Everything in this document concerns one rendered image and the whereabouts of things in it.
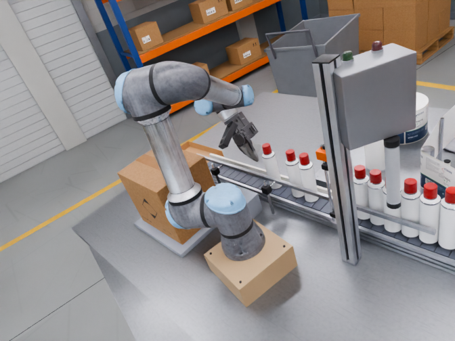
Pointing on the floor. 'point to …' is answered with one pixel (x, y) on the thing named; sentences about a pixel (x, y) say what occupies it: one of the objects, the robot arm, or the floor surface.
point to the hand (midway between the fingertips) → (254, 160)
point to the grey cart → (309, 51)
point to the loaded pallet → (399, 23)
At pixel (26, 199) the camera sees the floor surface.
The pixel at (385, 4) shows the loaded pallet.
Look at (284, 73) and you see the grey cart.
